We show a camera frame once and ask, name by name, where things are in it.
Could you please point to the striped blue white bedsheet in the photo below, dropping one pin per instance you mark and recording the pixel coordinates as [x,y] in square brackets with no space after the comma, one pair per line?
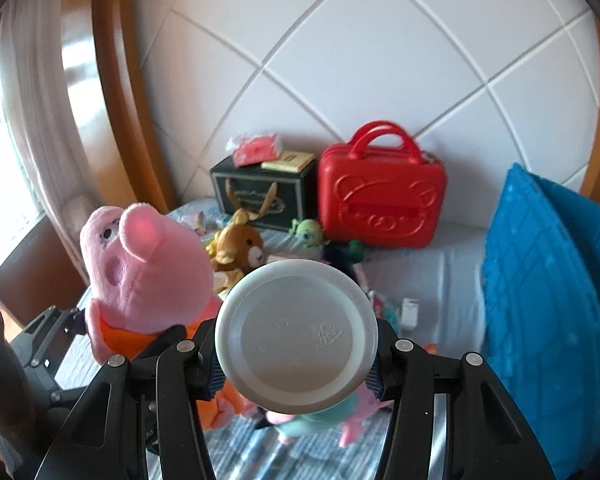
[430,270]

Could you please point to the white curtain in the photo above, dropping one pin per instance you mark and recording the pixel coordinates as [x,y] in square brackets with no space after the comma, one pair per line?
[45,125]

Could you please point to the dark wooden cabinet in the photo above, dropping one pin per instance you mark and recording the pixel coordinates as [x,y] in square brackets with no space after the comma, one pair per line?
[25,270]

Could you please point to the opened pink tissue pack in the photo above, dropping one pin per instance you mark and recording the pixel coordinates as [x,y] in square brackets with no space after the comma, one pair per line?
[252,151]

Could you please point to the pig plush teal dress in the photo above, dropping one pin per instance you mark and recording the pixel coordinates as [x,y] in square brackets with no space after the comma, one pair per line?
[320,417]

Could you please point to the small blue box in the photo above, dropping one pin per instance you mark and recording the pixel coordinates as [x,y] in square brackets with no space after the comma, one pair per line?
[225,221]

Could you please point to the red small suitcase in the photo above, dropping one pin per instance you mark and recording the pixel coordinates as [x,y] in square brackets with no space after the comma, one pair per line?
[380,200]

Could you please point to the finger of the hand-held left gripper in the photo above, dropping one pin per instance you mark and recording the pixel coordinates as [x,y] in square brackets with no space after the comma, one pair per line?
[50,340]

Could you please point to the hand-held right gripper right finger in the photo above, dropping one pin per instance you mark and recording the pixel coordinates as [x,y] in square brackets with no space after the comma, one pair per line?
[374,380]

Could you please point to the small white box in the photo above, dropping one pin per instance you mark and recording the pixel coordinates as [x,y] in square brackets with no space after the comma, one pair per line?
[410,315]

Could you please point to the pastel small tissue packet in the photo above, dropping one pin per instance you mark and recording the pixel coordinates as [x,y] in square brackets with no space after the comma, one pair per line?
[196,221]

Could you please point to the dark green black plush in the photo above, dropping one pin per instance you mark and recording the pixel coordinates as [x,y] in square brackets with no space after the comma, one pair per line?
[345,257]

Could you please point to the flat gold box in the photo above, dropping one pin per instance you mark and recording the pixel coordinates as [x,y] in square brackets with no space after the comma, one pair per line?
[287,161]

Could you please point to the green one-eyed monster plush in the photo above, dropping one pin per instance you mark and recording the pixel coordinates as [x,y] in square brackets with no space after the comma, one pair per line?
[307,232]

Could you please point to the blue plastic crate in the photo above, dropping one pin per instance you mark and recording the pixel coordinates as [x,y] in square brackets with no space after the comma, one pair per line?
[550,310]

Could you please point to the pig plush orange dress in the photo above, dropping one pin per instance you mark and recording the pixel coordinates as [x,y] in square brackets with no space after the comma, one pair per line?
[145,280]

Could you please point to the brown bear plush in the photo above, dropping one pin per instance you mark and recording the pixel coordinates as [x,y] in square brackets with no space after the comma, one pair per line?
[237,250]

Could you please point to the black gift box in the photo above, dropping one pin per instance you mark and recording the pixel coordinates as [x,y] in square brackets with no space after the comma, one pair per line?
[265,200]

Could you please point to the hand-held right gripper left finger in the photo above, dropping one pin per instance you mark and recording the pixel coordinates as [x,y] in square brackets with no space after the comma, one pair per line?
[214,382]

